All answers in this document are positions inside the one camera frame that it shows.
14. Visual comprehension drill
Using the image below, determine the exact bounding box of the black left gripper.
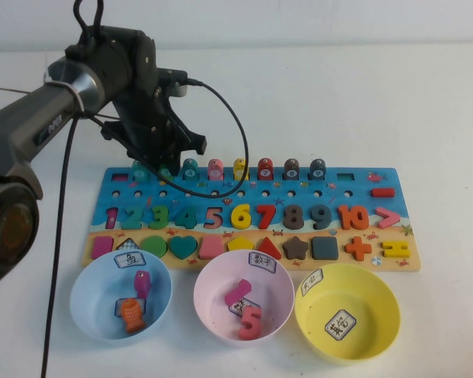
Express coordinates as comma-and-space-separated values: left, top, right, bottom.
101, 66, 209, 177

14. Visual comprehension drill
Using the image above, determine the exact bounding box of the teal fish piece number 2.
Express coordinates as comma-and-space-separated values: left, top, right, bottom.
132, 159, 149, 182

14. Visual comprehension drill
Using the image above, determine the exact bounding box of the teal fish piece number 4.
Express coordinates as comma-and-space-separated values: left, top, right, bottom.
182, 158, 199, 181

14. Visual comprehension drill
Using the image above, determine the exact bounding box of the pink fish piece number 5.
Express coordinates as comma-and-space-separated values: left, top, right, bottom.
207, 157, 225, 182

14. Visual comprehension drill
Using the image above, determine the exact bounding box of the yellow fish piece number 6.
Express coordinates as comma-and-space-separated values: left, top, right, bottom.
233, 157, 250, 181

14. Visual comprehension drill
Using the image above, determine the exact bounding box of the green circle shape piece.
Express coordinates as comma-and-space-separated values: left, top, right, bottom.
141, 235, 169, 259

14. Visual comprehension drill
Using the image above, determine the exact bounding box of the teal heart shape piece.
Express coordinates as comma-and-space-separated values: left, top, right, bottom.
169, 235, 199, 261

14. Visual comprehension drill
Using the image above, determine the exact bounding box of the pink trapezoid shape piece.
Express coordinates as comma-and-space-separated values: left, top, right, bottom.
199, 235, 225, 260

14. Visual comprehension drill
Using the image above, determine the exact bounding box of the red fish piece number 7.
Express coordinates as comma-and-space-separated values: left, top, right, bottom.
257, 157, 274, 181

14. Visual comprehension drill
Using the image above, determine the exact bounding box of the magenta rectangle shape piece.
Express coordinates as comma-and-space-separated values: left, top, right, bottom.
92, 235, 114, 260

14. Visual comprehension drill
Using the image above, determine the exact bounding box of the yellow pentagon shape piece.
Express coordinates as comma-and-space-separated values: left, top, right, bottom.
227, 237, 255, 257

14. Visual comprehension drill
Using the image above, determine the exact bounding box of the magenta fish piece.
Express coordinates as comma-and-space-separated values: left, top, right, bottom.
133, 269, 153, 299

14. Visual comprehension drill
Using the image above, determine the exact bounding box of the brown fish piece number 8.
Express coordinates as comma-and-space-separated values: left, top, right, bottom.
283, 157, 300, 181

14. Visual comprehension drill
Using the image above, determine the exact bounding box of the red triangle shape piece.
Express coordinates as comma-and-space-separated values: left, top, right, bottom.
255, 237, 283, 260

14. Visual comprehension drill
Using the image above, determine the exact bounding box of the pink number 1 piece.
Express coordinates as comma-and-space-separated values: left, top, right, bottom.
224, 278, 254, 306

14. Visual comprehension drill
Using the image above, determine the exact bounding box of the dark grey fish piece number 9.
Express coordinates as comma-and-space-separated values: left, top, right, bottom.
309, 158, 327, 181

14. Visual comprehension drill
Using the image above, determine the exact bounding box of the orange fish piece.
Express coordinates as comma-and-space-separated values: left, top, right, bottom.
120, 298, 147, 334

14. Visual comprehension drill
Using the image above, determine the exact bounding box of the brown star shape piece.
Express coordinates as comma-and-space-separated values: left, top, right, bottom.
282, 235, 311, 261

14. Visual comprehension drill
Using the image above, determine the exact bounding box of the light blue plastic bowl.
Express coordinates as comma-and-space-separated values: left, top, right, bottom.
69, 250, 173, 342

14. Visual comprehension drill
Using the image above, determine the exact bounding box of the pink plastic bowl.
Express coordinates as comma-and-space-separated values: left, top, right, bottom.
192, 250, 295, 348

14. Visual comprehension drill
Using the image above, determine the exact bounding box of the colourful wooden puzzle board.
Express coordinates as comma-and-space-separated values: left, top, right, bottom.
80, 167, 422, 273

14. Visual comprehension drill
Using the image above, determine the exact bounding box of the dark grey square shape piece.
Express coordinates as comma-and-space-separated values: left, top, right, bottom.
311, 235, 339, 261

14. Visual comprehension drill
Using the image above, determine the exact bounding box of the red number 5 piece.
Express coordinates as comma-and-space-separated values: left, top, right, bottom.
238, 306, 263, 340

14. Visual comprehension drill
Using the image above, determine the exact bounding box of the orange number 10 piece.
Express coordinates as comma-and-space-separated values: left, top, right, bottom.
337, 204, 370, 231

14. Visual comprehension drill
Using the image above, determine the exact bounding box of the orange plus sign piece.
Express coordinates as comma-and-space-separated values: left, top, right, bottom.
345, 235, 374, 262

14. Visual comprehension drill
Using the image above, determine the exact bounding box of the yellow plastic bowl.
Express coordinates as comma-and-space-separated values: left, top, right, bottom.
294, 263, 402, 361

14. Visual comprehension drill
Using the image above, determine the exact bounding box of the pink greater-than sign piece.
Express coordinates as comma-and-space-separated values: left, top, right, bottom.
374, 207, 402, 229

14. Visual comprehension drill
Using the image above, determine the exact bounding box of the yellow equals sign piece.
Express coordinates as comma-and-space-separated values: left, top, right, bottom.
381, 241, 410, 259

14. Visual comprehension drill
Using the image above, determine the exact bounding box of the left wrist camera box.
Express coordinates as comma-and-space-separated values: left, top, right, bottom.
159, 69, 190, 98

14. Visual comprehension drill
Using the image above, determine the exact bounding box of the thin black camera cable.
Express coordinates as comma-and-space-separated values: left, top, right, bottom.
157, 78, 249, 198

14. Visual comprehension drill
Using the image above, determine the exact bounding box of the thick black hanging cable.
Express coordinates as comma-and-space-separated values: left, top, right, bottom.
40, 113, 80, 378

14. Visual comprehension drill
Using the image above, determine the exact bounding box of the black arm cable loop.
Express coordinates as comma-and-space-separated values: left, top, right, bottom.
73, 0, 106, 36

